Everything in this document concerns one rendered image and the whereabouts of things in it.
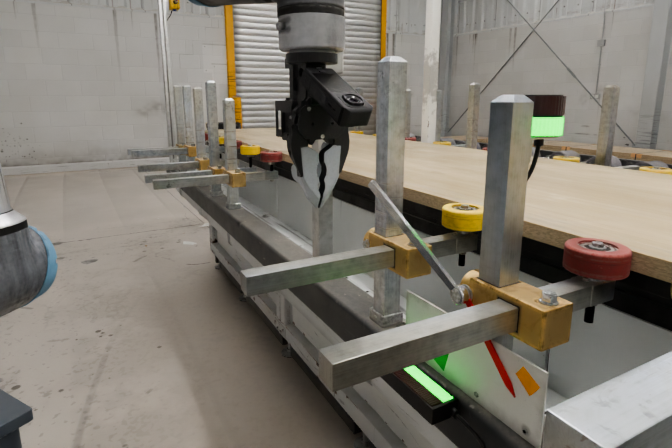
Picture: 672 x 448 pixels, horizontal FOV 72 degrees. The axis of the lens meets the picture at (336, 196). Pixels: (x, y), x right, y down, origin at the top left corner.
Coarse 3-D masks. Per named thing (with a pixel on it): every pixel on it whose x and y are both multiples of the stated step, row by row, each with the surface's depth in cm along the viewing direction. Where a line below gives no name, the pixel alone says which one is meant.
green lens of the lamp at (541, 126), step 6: (534, 120) 55; (540, 120) 55; (546, 120) 55; (552, 120) 55; (558, 120) 55; (534, 126) 55; (540, 126) 55; (546, 126) 55; (552, 126) 55; (558, 126) 55; (534, 132) 55; (540, 132) 55; (546, 132) 55; (552, 132) 55; (558, 132) 55
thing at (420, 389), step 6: (396, 372) 68; (402, 372) 68; (402, 378) 67; (408, 378) 67; (408, 384) 66; (414, 384) 66; (420, 384) 66; (414, 390) 64; (420, 390) 64; (426, 390) 64; (420, 396) 63; (426, 396) 63; (432, 396) 63; (432, 402) 62; (438, 402) 62
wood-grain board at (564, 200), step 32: (256, 128) 307; (288, 160) 166; (352, 160) 151; (416, 160) 151; (448, 160) 151; (480, 160) 151; (544, 160) 151; (416, 192) 102; (448, 192) 100; (480, 192) 100; (544, 192) 100; (576, 192) 100; (608, 192) 100; (640, 192) 100; (544, 224) 75; (576, 224) 75; (608, 224) 75; (640, 224) 75; (640, 256) 61
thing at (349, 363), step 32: (544, 288) 60; (576, 288) 60; (608, 288) 62; (448, 320) 51; (480, 320) 51; (512, 320) 54; (320, 352) 45; (352, 352) 45; (384, 352) 45; (416, 352) 47; (448, 352) 50; (352, 384) 44
